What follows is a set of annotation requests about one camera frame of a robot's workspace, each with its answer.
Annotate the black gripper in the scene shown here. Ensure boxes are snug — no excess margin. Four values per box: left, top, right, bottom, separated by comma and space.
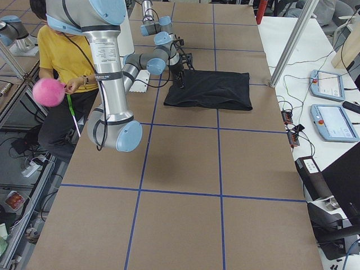
168, 63, 184, 80
173, 38, 195, 70

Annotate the black graphic t-shirt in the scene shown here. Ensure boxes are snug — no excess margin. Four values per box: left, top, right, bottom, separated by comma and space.
164, 70, 253, 111

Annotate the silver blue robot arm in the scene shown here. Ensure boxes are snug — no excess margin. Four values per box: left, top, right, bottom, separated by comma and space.
140, 1, 194, 75
46, 1, 183, 152

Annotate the red cylinder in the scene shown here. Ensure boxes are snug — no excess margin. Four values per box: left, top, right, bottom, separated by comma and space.
256, 0, 268, 25

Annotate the green pink stick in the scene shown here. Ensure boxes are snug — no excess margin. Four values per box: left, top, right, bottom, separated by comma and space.
66, 94, 81, 138

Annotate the person in yellow shirt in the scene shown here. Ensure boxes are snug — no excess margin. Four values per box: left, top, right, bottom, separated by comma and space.
29, 0, 100, 163

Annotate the brown paper table cover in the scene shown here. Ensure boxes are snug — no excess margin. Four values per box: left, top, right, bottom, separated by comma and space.
27, 2, 322, 269

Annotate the pink plush toy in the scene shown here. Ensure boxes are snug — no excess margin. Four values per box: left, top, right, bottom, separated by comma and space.
32, 78, 65, 107

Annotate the far grey teach pendant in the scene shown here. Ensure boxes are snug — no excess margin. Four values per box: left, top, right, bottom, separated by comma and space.
309, 70, 345, 102

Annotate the grey teach pendant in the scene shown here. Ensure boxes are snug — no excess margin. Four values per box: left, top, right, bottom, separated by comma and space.
309, 70, 345, 102
310, 104, 359, 143

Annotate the near grey teach pendant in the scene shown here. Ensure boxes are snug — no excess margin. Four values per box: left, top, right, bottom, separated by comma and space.
310, 104, 359, 143

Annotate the white power strip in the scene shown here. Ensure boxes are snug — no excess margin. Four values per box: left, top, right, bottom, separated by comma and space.
22, 156, 46, 178

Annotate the black box device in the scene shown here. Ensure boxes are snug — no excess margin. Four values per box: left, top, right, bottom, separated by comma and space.
295, 156, 333, 201

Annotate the black computer monitor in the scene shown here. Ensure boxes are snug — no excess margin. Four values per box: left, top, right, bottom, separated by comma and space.
322, 143, 359, 224

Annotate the tray of red fruit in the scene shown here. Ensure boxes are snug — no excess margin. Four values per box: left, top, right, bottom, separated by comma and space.
5, 191, 28, 211

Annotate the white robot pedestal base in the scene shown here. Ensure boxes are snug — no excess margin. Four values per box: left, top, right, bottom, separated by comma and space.
117, 15, 150, 93

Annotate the black cable on table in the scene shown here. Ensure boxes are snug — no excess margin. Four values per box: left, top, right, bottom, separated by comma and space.
277, 74, 313, 119

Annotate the aluminium frame post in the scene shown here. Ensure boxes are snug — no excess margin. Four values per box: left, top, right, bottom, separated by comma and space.
269, 0, 318, 88

